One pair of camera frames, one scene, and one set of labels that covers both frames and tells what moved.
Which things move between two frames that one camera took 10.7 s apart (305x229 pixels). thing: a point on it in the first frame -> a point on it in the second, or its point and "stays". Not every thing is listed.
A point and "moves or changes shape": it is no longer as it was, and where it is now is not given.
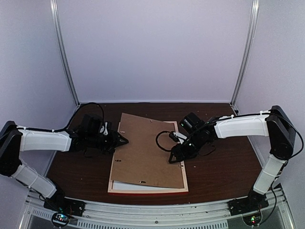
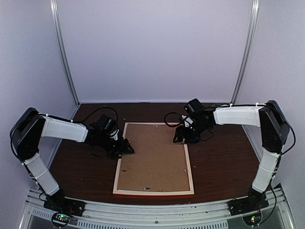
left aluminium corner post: (54, 5) stays
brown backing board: (140, 161) moves or changes shape
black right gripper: (180, 156) -> (188, 139)
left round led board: (60, 219) stays
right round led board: (252, 218) stays
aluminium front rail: (108, 214) stays
